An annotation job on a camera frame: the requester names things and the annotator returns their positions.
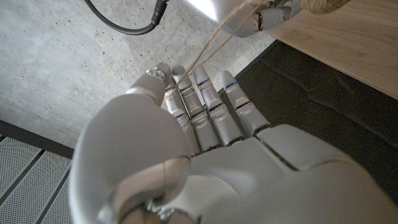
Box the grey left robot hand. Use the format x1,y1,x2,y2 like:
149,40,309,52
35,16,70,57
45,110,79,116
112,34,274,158
68,62,398,224

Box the jute twine strand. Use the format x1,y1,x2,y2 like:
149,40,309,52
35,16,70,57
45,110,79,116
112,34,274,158
177,0,268,86

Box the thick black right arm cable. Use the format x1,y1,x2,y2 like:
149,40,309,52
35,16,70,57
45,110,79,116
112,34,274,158
83,0,170,36

